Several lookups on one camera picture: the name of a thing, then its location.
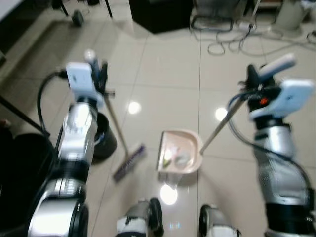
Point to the large black bag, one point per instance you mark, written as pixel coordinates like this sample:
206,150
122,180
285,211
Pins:
22,177

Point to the yellow litter scrap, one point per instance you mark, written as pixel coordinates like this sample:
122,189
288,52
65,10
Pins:
168,158

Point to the broom with purple bristles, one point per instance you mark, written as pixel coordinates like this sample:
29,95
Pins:
129,162

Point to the robot leg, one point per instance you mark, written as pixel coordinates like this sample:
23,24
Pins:
140,219
217,224

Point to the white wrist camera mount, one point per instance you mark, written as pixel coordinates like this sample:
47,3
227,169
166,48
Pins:
79,79
291,96

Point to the white round bin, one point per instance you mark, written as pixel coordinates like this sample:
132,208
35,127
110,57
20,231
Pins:
292,15

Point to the clear plastic litter scrap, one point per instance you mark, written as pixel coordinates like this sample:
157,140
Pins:
182,159

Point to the black round trash bin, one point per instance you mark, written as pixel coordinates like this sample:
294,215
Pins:
104,140

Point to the robot right leg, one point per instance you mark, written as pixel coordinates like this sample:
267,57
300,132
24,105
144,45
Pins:
217,224

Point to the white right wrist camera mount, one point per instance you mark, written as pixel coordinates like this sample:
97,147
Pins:
291,96

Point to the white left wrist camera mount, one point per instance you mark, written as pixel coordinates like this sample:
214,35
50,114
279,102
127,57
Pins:
79,79

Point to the thin white pole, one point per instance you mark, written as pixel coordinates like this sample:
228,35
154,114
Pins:
255,12

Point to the black cabinet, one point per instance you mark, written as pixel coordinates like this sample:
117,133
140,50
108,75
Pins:
160,14

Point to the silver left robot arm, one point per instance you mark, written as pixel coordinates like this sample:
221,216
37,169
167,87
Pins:
76,133

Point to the robot left leg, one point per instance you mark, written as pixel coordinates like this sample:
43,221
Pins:
140,219

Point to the small black caster wheel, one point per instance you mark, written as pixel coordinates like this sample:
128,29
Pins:
77,18

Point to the thin black stand leg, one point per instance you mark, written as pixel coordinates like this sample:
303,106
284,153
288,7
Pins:
24,116

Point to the white power strip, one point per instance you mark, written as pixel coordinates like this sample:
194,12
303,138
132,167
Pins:
245,26

